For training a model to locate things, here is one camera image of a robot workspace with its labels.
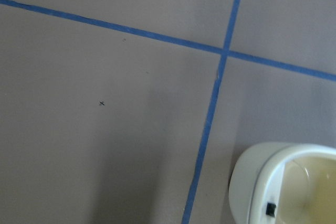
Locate white lidded bin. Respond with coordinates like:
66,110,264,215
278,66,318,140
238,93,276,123
228,142,335,223

